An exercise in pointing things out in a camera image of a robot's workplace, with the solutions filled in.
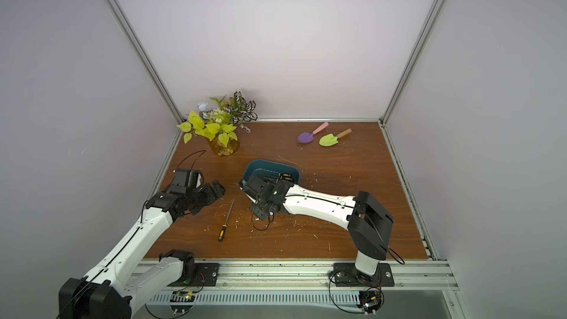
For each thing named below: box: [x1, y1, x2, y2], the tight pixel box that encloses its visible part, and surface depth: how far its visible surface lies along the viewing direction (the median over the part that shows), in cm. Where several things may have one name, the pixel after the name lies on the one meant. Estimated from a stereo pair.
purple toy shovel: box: [296, 121, 330, 144], surface depth 116 cm
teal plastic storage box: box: [242, 159, 301, 185], surface depth 98 cm
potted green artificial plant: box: [176, 90, 258, 157], surface depth 92 cm
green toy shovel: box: [318, 128, 353, 147], surface depth 115 cm
